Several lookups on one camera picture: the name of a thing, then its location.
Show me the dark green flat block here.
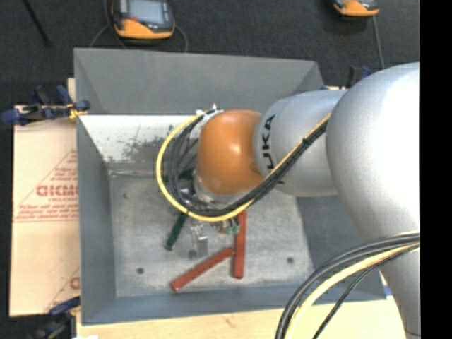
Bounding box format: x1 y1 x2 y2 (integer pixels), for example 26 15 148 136
163 211 189 251

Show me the brown cardboard board, red print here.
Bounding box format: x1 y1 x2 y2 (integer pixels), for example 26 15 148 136
8 78 82 318

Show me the red-brown flat block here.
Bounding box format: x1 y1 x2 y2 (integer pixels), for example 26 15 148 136
231 210 248 280
169 246 236 292

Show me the grey metal bin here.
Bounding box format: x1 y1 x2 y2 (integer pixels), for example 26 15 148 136
73 47 388 326

